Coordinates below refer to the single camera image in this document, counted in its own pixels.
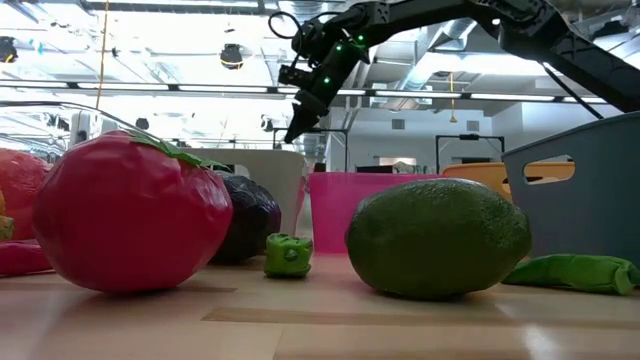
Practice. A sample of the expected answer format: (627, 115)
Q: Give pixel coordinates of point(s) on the orange bell pepper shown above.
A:
(22, 190)

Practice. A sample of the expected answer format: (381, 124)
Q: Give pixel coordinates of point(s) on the dark green avocado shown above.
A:
(435, 240)

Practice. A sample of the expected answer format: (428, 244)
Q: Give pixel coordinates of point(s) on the teal plastic basket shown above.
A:
(590, 220)

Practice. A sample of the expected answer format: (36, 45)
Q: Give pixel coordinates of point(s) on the yellow hanging pendant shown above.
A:
(452, 100)

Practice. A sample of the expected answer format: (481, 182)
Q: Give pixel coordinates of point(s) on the dark purple eggplant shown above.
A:
(250, 215)

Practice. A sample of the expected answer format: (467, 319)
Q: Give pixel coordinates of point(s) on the black metal stand frame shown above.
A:
(470, 136)

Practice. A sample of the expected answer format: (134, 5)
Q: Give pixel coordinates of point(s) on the small green pepper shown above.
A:
(287, 255)

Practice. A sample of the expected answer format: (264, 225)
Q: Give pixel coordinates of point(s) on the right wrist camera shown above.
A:
(295, 76)

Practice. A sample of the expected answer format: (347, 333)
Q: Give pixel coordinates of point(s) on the light grey plastic basket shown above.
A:
(270, 170)

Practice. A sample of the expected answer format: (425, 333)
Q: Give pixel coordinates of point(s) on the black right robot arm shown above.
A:
(550, 35)

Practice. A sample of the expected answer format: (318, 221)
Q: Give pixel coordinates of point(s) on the green pea pod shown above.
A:
(575, 272)

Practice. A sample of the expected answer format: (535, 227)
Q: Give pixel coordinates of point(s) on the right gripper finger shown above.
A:
(305, 120)

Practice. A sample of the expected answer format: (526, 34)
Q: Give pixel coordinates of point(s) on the black round ceiling device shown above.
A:
(7, 50)
(231, 57)

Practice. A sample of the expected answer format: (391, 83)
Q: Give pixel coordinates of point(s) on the silver ceiling air duct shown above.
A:
(430, 55)

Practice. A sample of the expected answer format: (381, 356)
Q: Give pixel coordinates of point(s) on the long ceiling light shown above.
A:
(510, 97)
(420, 93)

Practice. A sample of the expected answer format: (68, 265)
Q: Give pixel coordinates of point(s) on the red plastic basket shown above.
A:
(335, 210)

